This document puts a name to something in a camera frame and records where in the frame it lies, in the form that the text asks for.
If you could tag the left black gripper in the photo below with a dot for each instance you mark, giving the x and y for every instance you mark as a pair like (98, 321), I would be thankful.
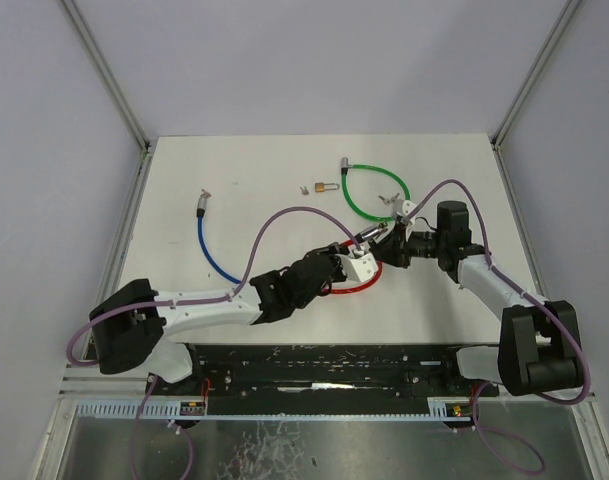
(331, 252)

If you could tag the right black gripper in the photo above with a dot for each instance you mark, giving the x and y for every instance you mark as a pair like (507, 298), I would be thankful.
(394, 248)

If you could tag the red cable lock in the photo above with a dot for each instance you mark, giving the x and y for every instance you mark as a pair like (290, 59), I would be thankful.
(361, 237)

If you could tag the green lock keys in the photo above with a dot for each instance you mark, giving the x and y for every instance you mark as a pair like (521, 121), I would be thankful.
(389, 200)

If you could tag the brass padlock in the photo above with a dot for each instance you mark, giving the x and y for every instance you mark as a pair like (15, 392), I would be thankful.
(321, 187)

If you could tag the green cable lock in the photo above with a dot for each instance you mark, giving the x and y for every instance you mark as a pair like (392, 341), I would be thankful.
(346, 166)

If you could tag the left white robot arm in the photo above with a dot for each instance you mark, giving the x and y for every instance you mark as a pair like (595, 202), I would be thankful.
(139, 322)

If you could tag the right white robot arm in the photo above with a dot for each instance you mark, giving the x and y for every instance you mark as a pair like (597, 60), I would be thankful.
(539, 339)

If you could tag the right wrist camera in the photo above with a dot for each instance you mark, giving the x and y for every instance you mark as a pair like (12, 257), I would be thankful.
(401, 212)

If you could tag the blue cable lock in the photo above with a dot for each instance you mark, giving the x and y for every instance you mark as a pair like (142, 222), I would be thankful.
(201, 210)

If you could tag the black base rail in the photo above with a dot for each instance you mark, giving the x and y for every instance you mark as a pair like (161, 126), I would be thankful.
(321, 380)

